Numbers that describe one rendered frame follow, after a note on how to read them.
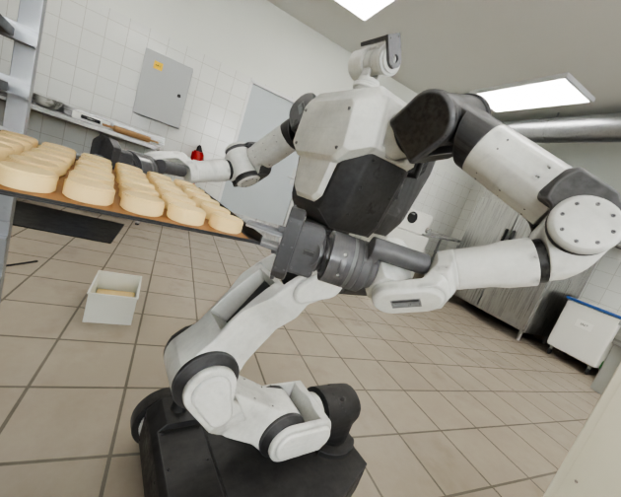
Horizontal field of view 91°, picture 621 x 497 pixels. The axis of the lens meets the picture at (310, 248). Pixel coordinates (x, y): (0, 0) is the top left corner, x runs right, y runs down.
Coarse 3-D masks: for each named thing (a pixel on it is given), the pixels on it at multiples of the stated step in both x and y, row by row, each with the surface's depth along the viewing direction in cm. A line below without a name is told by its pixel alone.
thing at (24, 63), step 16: (32, 0) 53; (32, 16) 53; (16, 48) 54; (32, 48) 55; (16, 64) 54; (32, 64) 55; (32, 80) 56; (32, 96) 58; (16, 112) 56; (16, 128) 57; (0, 208) 59; (0, 256) 62; (0, 288) 64
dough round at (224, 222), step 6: (210, 216) 45; (216, 216) 44; (222, 216) 44; (228, 216) 46; (234, 216) 48; (210, 222) 44; (216, 222) 44; (222, 222) 44; (228, 222) 44; (234, 222) 44; (240, 222) 45; (216, 228) 44; (222, 228) 44; (228, 228) 44; (234, 228) 45; (240, 228) 46
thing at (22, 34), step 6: (6, 18) 52; (12, 24) 52; (18, 24) 53; (18, 30) 53; (24, 30) 53; (30, 30) 54; (6, 36) 52; (12, 36) 51; (18, 36) 53; (24, 36) 53; (30, 36) 54; (36, 36) 54; (24, 42) 52; (30, 42) 54; (36, 42) 54
